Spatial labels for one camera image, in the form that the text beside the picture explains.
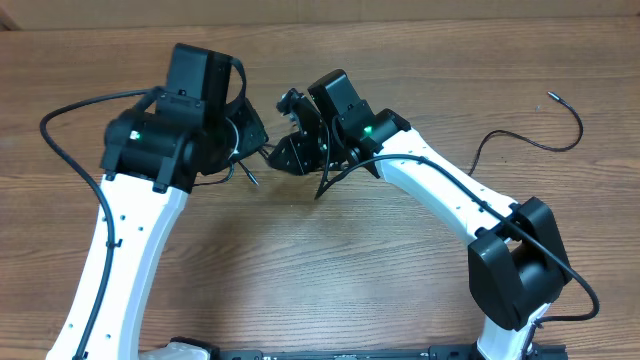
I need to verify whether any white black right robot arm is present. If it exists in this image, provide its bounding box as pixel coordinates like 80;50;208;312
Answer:
268;69;570;359

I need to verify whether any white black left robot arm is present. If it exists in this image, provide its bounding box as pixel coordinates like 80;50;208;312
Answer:
48;44;268;359

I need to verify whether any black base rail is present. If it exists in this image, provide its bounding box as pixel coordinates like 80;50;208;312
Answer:
169;337;569;360

